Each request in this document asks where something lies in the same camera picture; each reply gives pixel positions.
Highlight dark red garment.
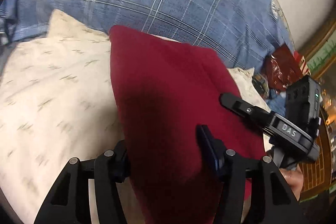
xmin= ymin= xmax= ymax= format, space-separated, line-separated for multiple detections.
xmin=109 ymin=26 xmax=265 ymax=223

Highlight right hand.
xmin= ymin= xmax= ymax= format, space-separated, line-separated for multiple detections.
xmin=279 ymin=165 xmax=303 ymax=201

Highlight red plastic bag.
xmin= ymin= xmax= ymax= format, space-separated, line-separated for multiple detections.
xmin=262 ymin=44 xmax=310 ymax=92

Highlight cream leaf-print pillow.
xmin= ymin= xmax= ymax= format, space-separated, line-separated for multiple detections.
xmin=0 ymin=8 xmax=271 ymax=224

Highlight blue plaid pillow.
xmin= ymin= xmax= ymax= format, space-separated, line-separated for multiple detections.
xmin=1 ymin=0 xmax=294 ymax=69

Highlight gold picture frame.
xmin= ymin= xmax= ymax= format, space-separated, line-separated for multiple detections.
xmin=297 ymin=15 xmax=335 ymax=80

